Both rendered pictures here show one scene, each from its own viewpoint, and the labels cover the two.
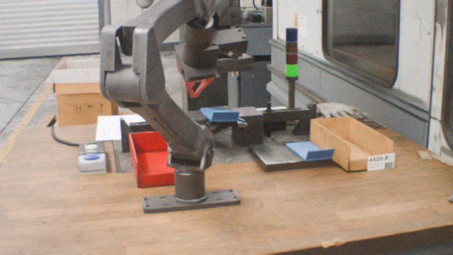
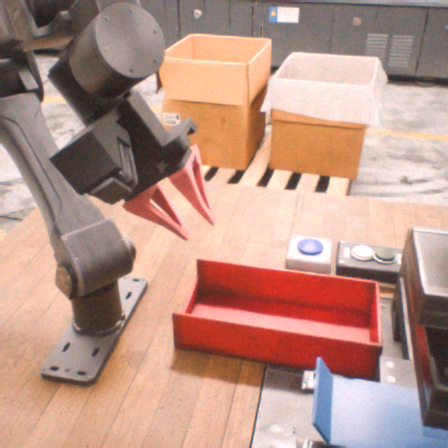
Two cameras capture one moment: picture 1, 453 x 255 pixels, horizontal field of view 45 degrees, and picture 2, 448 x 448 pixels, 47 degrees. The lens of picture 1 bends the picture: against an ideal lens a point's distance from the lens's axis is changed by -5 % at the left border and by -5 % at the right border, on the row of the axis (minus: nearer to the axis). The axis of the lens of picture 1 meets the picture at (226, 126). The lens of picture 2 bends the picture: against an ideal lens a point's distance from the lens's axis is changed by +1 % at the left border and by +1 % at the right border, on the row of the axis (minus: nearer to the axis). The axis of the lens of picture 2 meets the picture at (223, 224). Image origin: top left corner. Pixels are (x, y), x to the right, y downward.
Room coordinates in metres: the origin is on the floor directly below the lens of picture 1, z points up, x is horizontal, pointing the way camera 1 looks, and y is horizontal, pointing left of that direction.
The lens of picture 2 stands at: (1.45, -0.31, 1.38)
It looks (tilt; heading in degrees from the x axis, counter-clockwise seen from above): 32 degrees down; 115
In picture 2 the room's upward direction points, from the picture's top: straight up
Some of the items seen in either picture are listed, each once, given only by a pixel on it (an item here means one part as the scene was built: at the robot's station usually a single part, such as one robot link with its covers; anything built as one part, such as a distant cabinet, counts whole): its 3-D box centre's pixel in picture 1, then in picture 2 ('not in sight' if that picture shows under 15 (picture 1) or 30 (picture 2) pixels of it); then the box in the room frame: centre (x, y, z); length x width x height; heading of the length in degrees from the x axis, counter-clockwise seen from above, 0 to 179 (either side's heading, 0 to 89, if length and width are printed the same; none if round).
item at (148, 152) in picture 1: (157, 156); (277, 314); (1.31, 0.17, 0.93); 0.25 x 0.12 x 0.06; 13
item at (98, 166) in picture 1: (93, 168); (308, 262); (1.30, 0.33, 0.90); 0.07 x 0.07 x 0.06; 13
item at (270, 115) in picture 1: (282, 118); not in sight; (1.58, -0.16, 0.95); 0.15 x 0.03 x 0.10; 103
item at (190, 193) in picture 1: (190, 185); (96, 302); (1.09, 0.08, 0.94); 0.20 x 0.07 x 0.08; 103
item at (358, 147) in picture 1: (350, 143); not in sight; (1.38, -0.32, 0.93); 0.25 x 0.13 x 0.08; 13
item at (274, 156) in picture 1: (288, 154); not in sight; (1.36, -0.16, 0.91); 0.17 x 0.16 x 0.02; 103
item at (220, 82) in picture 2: not in sight; (214, 99); (0.21, 2.23, 0.43); 0.59 x 0.54 x 0.58; 99
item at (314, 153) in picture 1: (309, 146); not in sight; (1.35, -0.21, 0.93); 0.15 x 0.07 x 0.03; 14
